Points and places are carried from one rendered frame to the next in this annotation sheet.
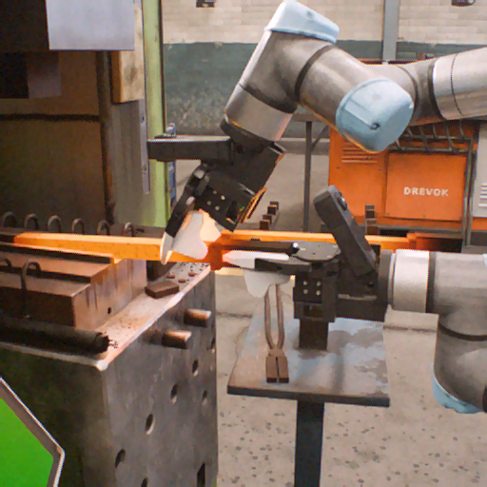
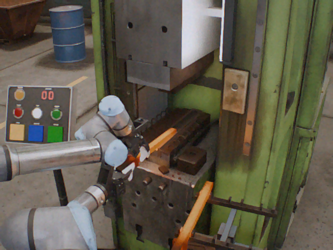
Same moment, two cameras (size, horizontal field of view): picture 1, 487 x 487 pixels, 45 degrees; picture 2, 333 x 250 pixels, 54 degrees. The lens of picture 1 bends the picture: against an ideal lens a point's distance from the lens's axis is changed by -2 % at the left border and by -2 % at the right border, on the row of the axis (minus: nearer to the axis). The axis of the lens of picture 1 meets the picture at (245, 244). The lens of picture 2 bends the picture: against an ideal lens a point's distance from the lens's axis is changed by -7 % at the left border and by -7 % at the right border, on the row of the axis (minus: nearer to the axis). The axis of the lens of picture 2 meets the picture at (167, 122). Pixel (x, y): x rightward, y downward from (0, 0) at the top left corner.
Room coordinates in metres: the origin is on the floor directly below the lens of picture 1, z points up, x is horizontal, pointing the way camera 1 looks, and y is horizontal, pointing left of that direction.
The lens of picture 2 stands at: (1.12, -1.04, 1.78)
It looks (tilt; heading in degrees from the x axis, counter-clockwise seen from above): 28 degrees down; 102
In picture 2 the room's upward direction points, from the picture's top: straight up
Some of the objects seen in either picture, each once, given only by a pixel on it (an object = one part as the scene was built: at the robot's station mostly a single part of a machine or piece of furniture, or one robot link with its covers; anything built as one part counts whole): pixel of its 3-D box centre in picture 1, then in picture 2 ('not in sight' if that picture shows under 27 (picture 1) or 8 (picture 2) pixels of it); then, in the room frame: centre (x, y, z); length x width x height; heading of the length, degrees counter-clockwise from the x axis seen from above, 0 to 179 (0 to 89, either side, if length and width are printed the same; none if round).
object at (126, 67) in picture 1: (126, 52); (234, 90); (1.11, 0.21, 1.27); 0.09 x 0.02 x 0.17; 162
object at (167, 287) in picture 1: (162, 289); (163, 170); (0.84, 0.13, 0.92); 0.04 x 0.03 x 0.01; 131
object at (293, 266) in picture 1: (290, 262); not in sight; (0.69, -0.06, 1.02); 0.09 x 0.05 x 0.02; 75
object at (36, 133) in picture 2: not in sight; (36, 133); (0.23, 0.15, 1.01); 0.07 x 0.05 x 0.07; 7
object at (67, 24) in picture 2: not in sight; (68, 33); (-1.82, 4.26, 0.44); 0.59 x 0.59 x 0.88
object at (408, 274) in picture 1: (407, 279); (94, 197); (0.67, -0.20, 1.00); 0.08 x 0.05 x 0.08; 162
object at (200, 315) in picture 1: (198, 318); (162, 187); (0.85, 0.07, 0.87); 0.04 x 0.03 x 0.03; 72
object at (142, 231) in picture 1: (135, 249); (192, 160); (0.96, 0.19, 0.95); 0.12 x 0.08 x 0.06; 72
